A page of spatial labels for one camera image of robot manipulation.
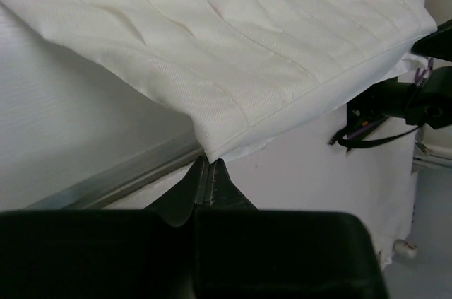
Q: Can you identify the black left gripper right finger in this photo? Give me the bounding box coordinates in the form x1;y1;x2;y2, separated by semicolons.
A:
203;159;256;210

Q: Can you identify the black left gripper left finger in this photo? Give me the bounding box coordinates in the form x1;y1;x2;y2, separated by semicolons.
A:
145;156;206;227

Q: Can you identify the white pleated skirt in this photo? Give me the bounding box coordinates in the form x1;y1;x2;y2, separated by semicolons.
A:
1;0;436;161

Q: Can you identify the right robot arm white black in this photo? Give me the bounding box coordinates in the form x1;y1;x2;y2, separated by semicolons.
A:
328;20;451;151

